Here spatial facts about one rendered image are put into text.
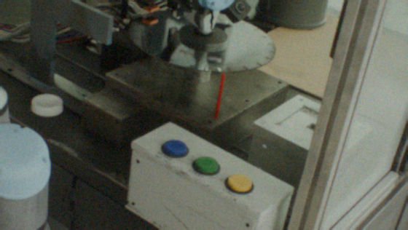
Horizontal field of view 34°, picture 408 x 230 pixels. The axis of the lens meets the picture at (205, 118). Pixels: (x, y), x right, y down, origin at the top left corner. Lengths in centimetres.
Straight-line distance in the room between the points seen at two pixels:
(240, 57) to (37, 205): 61
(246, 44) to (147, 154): 44
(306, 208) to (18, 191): 45
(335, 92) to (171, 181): 35
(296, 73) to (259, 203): 84
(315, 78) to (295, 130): 59
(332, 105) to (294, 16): 119
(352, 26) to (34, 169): 50
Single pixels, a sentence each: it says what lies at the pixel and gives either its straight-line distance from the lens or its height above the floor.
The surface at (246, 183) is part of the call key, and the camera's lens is 114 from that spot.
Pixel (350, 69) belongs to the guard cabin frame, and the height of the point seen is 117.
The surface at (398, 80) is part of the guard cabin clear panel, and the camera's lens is 126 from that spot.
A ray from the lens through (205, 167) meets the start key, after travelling 116.
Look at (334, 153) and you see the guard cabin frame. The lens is 104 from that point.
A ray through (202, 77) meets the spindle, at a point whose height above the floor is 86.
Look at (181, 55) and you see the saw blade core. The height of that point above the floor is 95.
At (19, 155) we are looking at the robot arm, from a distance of 104.
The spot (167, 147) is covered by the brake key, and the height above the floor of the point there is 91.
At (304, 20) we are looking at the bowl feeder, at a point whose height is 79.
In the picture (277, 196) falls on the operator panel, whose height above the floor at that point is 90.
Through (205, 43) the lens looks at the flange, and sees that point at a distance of 148.
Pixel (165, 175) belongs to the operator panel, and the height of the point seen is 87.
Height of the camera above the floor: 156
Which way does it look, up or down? 30 degrees down
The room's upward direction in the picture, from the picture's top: 10 degrees clockwise
